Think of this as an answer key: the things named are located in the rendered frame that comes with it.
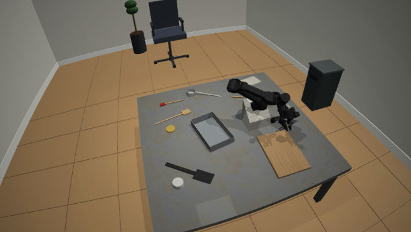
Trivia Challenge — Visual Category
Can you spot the black spatula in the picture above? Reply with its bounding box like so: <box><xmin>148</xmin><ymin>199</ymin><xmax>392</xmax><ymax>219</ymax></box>
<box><xmin>165</xmin><ymin>162</ymin><xmax>215</xmax><ymax>184</ymax></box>

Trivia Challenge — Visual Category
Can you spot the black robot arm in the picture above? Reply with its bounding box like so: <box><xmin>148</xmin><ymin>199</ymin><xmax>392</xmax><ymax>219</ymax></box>
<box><xmin>227</xmin><ymin>78</ymin><xmax>295</xmax><ymax>117</ymax></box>

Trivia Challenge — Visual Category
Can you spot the yellow round disc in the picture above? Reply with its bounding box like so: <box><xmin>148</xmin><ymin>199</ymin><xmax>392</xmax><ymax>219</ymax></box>
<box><xmin>166</xmin><ymin>125</ymin><xmax>175</xmax><ymax>133</ymax></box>

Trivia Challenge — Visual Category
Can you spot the white cylinder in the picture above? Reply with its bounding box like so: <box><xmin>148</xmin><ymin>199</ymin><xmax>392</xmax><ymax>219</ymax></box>
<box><xmin>172</xmin><ymin>177</ymin><xmax>184</xmax><ymax>190</ymax></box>

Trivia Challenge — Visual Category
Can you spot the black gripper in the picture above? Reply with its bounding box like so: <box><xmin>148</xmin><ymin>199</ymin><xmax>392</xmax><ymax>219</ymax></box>
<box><xmin>271</xmin><ymin>105</ymin><xmax>300</xmax><ymax>132</ymax></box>

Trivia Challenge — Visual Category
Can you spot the light wooden board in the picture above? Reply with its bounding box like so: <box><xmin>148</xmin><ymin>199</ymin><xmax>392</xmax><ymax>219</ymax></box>
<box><xmin>256</xmin><ymin>130</ymin><xmax>311</xmax><ymax>179</ymax></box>

